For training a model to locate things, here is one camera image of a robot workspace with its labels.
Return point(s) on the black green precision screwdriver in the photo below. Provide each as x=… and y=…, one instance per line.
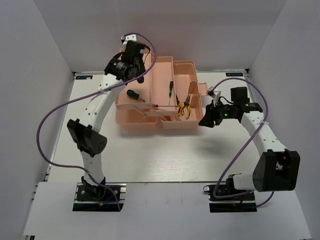
x=171, y=84

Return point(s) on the yellow long nose pliers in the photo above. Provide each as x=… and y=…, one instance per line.
x=188, y=108

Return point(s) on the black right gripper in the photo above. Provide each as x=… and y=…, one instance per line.
x=210, y=115

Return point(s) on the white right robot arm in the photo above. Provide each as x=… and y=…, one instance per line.
x=277, y=168

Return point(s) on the pink plastic toolbox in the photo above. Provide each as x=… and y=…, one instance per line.
x=135, y=115

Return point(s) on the left blue table sticker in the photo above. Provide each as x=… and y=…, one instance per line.
x=83, y=77

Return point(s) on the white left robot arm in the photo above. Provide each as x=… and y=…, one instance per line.
x=85, y=130

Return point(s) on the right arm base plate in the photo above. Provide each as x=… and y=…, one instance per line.
x=240, y=204

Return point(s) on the stubby green screwdriver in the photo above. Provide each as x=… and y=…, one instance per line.
x=140, y=80

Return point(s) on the green orange handled screwdriver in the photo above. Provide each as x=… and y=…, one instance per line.
x=134, y=95

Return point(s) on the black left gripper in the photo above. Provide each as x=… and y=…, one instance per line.
x=142, y=69

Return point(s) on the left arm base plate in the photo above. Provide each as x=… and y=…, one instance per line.
x=84, y=201

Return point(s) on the black blue lock sticker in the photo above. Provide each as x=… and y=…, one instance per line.
x=234, y=74

